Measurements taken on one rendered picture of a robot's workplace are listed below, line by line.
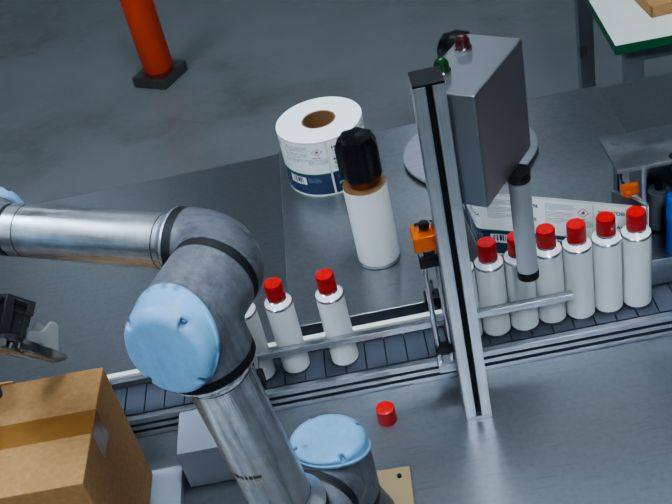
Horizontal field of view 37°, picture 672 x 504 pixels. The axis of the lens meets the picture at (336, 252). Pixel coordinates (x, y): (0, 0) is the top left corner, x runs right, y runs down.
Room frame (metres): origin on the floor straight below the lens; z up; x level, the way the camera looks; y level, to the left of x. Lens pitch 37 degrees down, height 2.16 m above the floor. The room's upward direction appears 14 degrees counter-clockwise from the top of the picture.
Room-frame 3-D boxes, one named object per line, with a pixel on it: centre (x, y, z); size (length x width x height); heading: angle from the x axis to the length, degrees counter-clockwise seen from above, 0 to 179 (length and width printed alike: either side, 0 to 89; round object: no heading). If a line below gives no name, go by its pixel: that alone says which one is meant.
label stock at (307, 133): (2.02, -0.03, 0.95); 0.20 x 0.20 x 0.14
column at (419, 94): (1.22, -0.18, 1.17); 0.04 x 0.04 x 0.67; 86
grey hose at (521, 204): (1.26, -0.30, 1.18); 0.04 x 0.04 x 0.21
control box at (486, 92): (1.28, -0.24, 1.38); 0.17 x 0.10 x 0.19; 141
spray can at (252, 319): (1.39, 0.19, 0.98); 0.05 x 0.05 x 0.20
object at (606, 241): (1.35, -0.46, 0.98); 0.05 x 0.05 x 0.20
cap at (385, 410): (1.25, -0.02, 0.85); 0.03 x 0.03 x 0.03
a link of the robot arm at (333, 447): (1.02, 0.08, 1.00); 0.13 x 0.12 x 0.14; 152
